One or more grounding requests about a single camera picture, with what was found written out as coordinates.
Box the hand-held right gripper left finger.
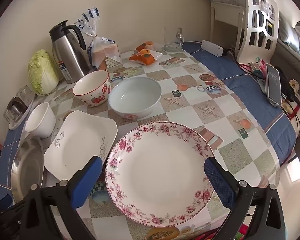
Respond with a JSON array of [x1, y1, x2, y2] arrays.
[[20, 156, 103, 240]]

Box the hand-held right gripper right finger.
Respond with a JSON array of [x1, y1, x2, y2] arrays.
[[204, 157, 287, 240]]

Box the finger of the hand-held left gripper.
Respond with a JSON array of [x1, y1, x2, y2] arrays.
[[0, 194, 13, 209]]

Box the stainless steel round plate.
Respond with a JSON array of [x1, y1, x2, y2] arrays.
[[10, 137, 45, 204]]

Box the white square plate grey scrolls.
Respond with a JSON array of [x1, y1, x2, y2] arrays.
[[44, 110, 118, 182]]

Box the pink floral round plate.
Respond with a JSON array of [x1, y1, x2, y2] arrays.
[[105, 121, 215, 228]]

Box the small white bowl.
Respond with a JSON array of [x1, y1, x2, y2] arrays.
[[25, 102, 56, 139]]

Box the pale blue large bowl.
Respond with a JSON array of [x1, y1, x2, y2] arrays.
[[108, 77, 162, 120]]

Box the strawberry print bowl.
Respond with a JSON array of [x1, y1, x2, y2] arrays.
[[73, 70, 111, 107]]

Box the checkered printed tablecloth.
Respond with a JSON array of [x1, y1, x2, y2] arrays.
[[0, 50, 278, 240]]

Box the white oval tray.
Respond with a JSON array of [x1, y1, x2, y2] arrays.
[[3, 90, 37, 130]]

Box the clear drinking glass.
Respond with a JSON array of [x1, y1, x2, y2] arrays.
[[15, 85, 35, 104], [3, 105, 15, 125]]

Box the blue plaid tablecloth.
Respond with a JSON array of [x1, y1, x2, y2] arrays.
[[0, 41, 297, 200]]

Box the smartphone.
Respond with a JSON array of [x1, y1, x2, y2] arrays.
[[265, 63, 282, 105]]

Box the napa cabbage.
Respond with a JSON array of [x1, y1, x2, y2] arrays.
[[27, 49, 60, 96]]

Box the colourful small pouch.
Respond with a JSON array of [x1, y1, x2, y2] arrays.
[[249, 57, 265, 77]]

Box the stainless steel thermos jug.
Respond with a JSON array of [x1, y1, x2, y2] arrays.
[[49, 21, 90, 84]]

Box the bagged sliced bread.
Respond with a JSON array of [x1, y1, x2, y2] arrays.
[[75, 7, 122, 71]]

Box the white power strip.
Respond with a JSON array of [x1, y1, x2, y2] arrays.
[[201, 40, 224, 57]]

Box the orange snack packet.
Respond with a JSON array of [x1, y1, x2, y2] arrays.
[[129, 49, 163, 66], [135, 41, 156, 52]]

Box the glass mug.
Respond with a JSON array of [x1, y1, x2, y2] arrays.
[[163, 26, 185, 53]]

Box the glass teapot brown handle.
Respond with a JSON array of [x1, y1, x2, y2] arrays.
[[4, 97, 28, 124]]

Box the black cable bundle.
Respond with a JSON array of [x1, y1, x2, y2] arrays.
[[277, 66, 300, 108]]

